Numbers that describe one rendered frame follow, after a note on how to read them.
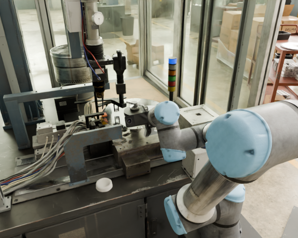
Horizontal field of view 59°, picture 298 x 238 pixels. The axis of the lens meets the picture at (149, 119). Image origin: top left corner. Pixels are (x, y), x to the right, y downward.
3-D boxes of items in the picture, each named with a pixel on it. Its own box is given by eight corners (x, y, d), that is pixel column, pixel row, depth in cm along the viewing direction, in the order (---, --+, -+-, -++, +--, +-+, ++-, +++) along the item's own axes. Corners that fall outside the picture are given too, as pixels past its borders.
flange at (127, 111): (125, 106, 138) (125, 102, 137) (146, 107, 137) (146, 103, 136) (122, 116, 128) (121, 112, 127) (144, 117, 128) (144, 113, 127)
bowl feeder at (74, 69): (95, 86, 217) (91, 41, 200) (104, 100, 192) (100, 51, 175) (56, 91, 207) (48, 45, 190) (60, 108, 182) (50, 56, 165)
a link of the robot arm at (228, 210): (248, 218, 88) (256, 188, 81) (214, 232, 83) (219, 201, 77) (225, 194, 98) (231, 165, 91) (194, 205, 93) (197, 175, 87)
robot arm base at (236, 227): (249, 240, 92) (255, 220, 87) (213, 255, 87) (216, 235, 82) (223, 208, 104) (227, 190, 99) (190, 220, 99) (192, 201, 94)
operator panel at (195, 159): (229, 153, 136) (234, 128, 128) (243, 166, 127) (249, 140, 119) (180, 166, 127) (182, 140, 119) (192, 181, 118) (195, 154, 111)
